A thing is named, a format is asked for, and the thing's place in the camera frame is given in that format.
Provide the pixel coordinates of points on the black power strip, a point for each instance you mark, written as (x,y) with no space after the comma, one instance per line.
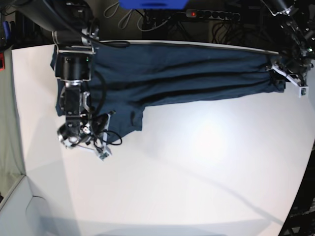
(213,15)

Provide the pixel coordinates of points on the red box at edge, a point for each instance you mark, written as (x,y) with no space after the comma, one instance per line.
(2,62)

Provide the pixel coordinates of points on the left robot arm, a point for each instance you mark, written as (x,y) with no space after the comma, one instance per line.
(298,25)

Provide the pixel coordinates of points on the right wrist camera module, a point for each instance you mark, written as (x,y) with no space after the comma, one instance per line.
(97,131)

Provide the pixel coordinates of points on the light grey storage bin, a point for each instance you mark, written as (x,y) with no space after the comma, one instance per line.
(23,213)

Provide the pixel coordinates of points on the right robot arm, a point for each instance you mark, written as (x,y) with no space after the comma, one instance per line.
(74,31)

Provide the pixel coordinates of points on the green cloth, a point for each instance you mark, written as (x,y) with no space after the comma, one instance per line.
(12,166)

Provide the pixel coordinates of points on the dark blue t-shirt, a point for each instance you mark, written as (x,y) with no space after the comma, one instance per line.
(128,80)

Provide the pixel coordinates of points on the blue plastic box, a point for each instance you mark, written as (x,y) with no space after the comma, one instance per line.
(153,4)

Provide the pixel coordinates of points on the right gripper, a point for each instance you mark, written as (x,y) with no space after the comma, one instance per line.
(70,134)

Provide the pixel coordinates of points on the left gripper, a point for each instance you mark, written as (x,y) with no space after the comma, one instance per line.
(299,66)

